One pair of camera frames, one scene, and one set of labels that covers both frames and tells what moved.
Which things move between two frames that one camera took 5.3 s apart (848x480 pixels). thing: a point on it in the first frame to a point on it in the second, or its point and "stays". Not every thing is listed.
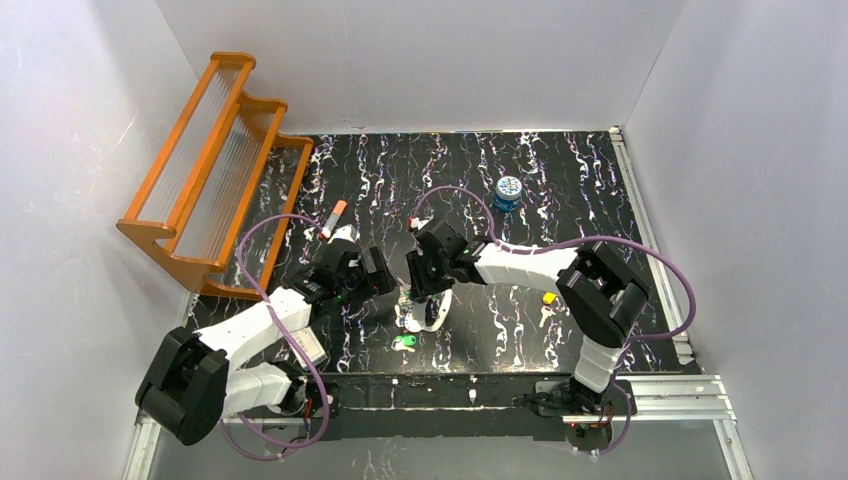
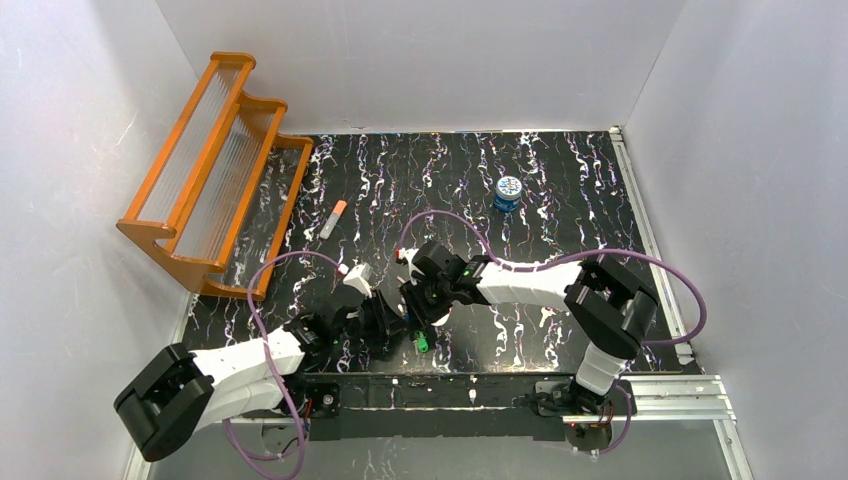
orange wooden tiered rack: [225, 168] stays
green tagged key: [402, 343] to [422, 344]
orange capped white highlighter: [334, 218] stays
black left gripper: [378, 273] to [379, 314]
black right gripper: [419, 276] to [419, 300]
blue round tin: [508, 192] stays
